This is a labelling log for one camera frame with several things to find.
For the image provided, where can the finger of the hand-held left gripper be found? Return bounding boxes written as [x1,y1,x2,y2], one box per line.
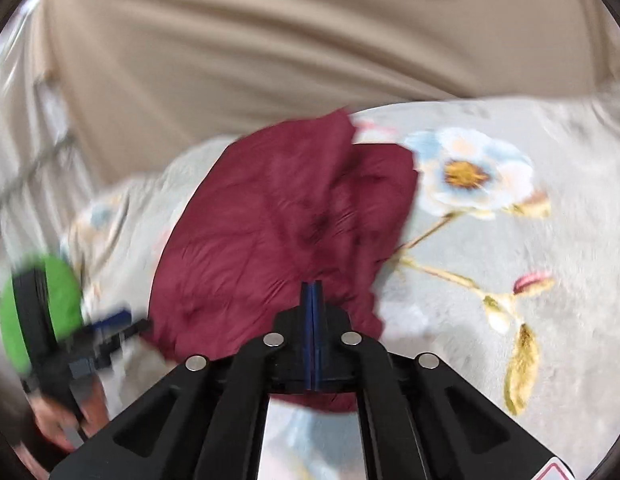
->
[87,307,153,356]

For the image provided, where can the person's left hand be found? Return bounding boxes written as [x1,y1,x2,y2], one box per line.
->
[27,385,111,453]

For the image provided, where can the beige fabric sheet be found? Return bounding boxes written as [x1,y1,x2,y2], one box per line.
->
[32,0,620,161]

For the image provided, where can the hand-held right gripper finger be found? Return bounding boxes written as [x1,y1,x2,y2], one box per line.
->
[313,282,575,480]
[50,282,313,480]

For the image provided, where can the light floral blanket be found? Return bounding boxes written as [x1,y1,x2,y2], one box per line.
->
[60,87,620,480]

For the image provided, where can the maroon puffer jacket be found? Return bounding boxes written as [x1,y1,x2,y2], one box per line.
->
[140,107,421,413]

